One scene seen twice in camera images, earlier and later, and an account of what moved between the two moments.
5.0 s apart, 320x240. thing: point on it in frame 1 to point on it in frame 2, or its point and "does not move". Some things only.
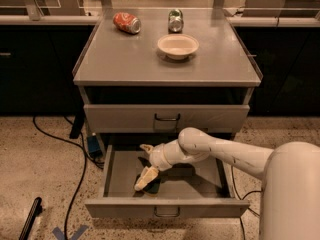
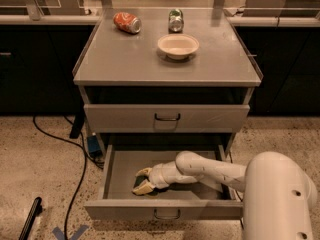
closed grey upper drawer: x=165 y=119 does not move
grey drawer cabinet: x=130 y=87 does not move
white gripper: x=157 y=157 to x=157 y=176
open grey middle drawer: x=204 y=189 does not move
